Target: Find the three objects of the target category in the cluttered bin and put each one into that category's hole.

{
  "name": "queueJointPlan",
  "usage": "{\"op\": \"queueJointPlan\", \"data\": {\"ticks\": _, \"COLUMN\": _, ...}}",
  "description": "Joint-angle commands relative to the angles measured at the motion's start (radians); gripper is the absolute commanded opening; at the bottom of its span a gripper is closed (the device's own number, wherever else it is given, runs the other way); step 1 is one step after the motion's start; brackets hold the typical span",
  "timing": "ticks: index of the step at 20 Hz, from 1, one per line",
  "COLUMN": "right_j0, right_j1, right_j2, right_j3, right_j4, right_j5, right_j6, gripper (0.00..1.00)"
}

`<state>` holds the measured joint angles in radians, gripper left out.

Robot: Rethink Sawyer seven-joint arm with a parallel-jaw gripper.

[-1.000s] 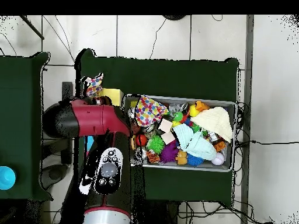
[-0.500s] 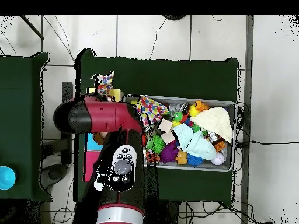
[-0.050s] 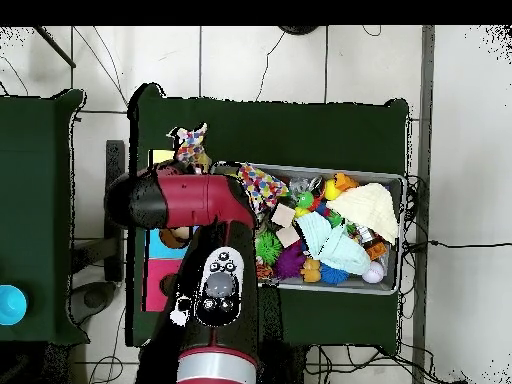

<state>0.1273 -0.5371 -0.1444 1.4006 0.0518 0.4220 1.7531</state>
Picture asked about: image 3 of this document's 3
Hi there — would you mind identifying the large dark green tablecloth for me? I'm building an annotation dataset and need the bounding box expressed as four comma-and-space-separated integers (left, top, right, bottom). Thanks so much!
126, 82, 411, 355

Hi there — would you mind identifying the black power cable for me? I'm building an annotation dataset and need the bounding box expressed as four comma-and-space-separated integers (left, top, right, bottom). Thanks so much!
403, 238, 512, 254

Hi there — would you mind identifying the green spiky ball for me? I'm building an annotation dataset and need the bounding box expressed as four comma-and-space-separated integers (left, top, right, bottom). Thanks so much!
255, 230, 283, 266

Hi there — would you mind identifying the large polka dot napkin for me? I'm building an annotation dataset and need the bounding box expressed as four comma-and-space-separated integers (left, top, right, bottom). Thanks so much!
238, 162, 290, 215

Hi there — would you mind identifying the mint green cloth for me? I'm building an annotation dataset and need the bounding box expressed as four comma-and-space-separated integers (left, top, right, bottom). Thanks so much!
296, 211, 372, 276

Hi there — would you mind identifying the blue plastic cup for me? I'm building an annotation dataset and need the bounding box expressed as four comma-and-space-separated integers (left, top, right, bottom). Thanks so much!
0, 284, 28, 326

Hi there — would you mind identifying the shallow clear mesh bin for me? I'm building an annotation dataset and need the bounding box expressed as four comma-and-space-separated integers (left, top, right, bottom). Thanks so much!
211, 160, 407, 296

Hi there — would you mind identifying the wooden box with three holes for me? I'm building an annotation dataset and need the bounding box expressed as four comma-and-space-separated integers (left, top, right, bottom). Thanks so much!
141, 149, 213, 314

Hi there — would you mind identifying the purple spiky toy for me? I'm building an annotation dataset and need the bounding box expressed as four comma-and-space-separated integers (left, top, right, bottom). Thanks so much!
273, 240, 307, 280

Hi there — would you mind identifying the black stand bar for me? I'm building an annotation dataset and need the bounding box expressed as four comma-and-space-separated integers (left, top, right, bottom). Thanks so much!
104, 139, 126, 283

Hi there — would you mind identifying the cream knitted cloth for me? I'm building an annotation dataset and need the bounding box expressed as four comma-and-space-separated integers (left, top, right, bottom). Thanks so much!
325, 182, 400, 244

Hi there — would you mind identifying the small polka dot napkin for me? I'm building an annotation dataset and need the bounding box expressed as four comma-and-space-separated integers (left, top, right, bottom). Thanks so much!
166, 122, 212, 174

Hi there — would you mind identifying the dark green side tablecloth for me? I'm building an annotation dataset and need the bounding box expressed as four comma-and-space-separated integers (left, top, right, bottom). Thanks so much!
0, 88, 90, 346

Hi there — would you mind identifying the plain wooden cube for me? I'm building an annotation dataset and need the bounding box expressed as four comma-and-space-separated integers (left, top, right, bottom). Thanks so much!
270, 202, 297, 229

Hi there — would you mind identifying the black metal rod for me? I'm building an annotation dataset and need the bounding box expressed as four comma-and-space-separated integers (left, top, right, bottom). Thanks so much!
33, 25, 77, 69

